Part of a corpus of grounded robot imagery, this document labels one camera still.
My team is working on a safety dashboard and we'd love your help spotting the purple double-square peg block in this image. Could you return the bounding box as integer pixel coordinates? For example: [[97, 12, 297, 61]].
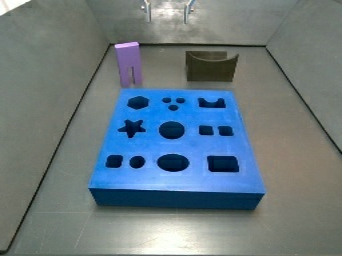
[[115, 42, 143, 87]]

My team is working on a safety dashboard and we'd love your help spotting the blue foam shape board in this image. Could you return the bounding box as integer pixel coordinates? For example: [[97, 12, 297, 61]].
[[88, 89, 266, 210]]

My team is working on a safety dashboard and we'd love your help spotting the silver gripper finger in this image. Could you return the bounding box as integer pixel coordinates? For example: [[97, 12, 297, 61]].
[[184, 0, 195, 24], [142, 0, 151, 23]]

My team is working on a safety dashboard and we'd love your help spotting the dark olive arch block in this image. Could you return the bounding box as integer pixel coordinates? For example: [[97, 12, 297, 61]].
[[186, 51, 239, 82]]

